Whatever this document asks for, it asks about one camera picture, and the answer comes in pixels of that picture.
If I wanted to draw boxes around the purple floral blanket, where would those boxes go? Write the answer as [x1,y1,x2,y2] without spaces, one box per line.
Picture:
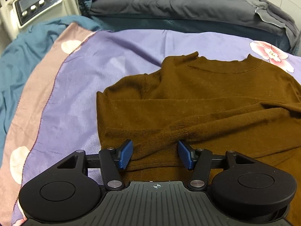
[0,22,301,226]

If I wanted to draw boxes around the brown knit sweater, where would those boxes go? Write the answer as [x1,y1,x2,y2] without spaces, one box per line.
[96,51,301,226]

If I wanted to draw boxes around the grey towel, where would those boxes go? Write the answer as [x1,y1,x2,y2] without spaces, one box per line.
[242,0,301,54]

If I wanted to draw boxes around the dark teal bed sheet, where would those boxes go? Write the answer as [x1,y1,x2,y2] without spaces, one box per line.
[90,15,292,52]

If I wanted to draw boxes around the white appliance with control panel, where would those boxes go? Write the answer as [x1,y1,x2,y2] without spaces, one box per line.
[0,0,81,39]

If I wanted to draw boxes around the teal quilt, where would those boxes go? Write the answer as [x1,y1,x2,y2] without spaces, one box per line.
[0,15,113,156]

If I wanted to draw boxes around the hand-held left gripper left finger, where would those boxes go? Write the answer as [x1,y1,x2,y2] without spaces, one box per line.
[56,139,134,191]

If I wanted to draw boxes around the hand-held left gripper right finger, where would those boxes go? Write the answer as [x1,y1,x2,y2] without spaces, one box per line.
[177,140,257,192]

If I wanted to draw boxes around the grey pillow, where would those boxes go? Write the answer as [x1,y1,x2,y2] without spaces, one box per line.
[88,0,292,33]

